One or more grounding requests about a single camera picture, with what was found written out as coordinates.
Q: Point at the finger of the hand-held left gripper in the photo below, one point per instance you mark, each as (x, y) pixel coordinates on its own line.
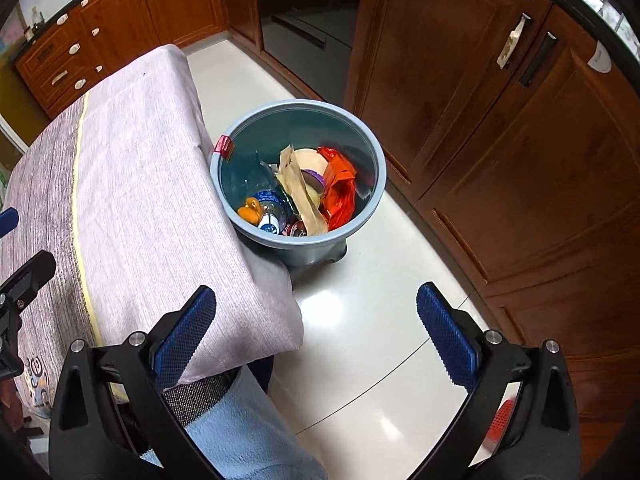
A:
(7, 222)
(30, 277)

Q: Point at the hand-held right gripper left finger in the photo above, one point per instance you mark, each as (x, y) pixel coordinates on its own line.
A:
(185, 340)

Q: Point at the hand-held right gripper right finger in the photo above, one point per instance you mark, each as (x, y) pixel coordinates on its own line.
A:
(447, 340)

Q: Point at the orange peel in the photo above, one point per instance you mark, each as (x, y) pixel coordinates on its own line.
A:
(250, 211)

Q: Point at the red soda can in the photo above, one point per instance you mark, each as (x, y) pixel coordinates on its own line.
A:
(295, 230)

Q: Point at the clear plastic bottle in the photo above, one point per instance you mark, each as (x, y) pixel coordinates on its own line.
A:
(272, 207)

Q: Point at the tan cardboard strip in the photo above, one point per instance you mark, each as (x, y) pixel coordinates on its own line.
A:
(302, 200)

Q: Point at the red plastic bag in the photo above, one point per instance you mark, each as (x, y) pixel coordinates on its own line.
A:
(340, 187)

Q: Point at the cream round disc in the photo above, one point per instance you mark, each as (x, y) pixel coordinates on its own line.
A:
(310, 160)

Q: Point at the blue plastic trash bin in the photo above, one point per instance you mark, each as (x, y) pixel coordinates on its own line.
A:
(300, 125)

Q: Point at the grey printed tablecloth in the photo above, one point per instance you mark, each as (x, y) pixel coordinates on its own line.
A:
(45, 185)

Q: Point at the grey mesh fabric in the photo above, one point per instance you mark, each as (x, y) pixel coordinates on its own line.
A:
(200, 392)

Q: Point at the light blue fleece cloth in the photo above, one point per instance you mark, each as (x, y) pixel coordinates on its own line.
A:
(250, 435)

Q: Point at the wooden cabinet with doors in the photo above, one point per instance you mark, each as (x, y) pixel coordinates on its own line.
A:
(500, 160)

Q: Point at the small red packet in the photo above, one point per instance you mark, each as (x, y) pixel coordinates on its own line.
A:
(225, 145)

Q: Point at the small clear bottle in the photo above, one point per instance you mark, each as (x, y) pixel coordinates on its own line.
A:
(35, 17)

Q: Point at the wooden cabinet with drawers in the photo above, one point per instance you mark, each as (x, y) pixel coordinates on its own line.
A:
(125, 5)

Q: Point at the black built-in appliance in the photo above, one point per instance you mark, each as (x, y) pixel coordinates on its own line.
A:
(310, 25)

